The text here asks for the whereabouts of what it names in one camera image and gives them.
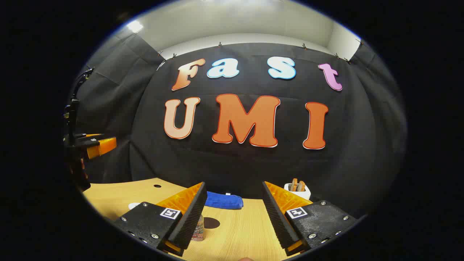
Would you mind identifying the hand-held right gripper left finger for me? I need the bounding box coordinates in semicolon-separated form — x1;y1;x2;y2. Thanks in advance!
115;182;208;257

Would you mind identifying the blue towel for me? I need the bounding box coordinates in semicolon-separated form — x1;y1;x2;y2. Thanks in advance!
204;191;244;210

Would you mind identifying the white toaster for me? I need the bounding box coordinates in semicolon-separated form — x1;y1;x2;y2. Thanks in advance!
284;183;311;200

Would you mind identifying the black backdrop cloth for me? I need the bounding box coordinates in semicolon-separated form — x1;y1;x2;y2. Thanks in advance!
74;34;406;218

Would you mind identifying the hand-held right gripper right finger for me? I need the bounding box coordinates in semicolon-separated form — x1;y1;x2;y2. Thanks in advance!
262;181;359;256

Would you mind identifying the silver water bottle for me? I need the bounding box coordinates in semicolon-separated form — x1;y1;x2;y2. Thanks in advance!
191;214;206;241

